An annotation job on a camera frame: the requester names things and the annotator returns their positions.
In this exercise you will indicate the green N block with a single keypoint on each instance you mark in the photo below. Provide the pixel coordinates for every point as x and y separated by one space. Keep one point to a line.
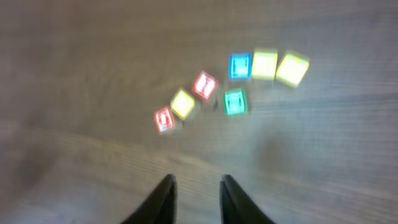
235 102

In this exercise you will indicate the yellow block near Q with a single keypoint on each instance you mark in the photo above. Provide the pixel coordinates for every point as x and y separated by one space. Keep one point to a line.
182 104

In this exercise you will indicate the yellow middle top block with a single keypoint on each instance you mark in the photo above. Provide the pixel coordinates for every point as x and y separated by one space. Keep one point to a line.
264 63

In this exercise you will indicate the yellow right top block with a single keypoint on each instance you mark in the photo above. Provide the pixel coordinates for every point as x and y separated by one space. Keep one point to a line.
292 68

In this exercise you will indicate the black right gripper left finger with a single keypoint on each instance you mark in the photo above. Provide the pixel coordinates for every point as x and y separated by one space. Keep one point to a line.
160 207

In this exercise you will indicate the blue L block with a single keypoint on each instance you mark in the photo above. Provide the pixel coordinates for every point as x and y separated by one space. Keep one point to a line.
240 64

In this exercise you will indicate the red Q block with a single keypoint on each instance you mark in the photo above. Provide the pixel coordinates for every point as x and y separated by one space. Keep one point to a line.
164 120

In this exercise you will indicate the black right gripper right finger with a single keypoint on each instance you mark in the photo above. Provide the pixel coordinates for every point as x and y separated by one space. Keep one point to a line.
237 207

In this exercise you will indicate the red I block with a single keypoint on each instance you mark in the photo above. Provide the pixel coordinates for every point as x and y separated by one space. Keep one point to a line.
204 86

